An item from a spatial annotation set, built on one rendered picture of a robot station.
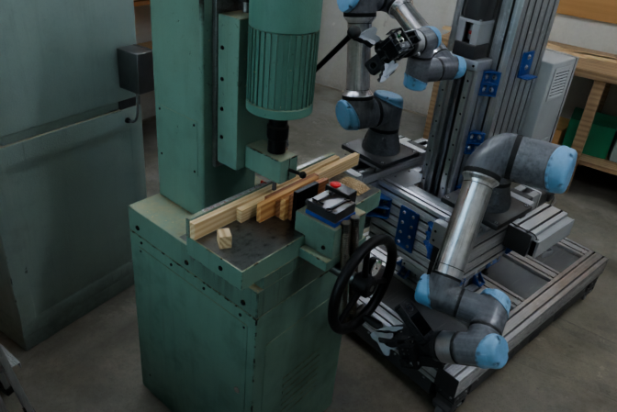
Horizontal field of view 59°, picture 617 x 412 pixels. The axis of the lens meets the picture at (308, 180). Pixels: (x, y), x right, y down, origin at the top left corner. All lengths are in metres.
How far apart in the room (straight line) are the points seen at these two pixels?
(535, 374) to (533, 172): 1.35
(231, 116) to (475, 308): 0.78
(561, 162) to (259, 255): 0.76
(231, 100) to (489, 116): 0.97
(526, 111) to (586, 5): 2.29
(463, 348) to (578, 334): 1.61
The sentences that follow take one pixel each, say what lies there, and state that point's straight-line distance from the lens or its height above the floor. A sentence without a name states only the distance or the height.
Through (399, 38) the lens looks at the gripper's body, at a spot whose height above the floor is 1.36.
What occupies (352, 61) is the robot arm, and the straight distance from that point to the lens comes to 2.01.
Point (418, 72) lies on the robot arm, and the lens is 1.76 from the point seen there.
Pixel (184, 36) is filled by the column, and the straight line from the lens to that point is 1.52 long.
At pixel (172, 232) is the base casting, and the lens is 1.65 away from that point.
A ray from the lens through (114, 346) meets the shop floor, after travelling 2.47.
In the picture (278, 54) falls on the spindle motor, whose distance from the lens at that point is 1.33.
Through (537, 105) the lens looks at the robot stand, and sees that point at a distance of 2.24.
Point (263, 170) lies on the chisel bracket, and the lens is 1.52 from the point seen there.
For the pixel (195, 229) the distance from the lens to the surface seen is 1.42.
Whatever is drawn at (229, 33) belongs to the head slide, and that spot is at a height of 1.38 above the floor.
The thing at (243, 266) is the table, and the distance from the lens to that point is 1.35.
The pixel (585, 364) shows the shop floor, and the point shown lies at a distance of 2.77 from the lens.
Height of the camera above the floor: 1.73
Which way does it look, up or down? 29 degrees down
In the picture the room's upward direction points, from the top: 6 degrees clockwise
